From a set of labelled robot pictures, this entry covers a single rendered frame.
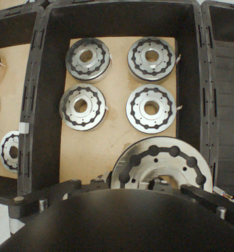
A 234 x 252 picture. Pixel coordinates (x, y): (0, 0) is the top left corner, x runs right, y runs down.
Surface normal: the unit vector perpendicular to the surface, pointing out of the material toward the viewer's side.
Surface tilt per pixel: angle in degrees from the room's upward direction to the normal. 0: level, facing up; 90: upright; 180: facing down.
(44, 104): 90
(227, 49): 0
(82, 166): 0
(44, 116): 90
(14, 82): 0
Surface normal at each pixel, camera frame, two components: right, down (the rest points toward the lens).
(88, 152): -0.09, -0.06
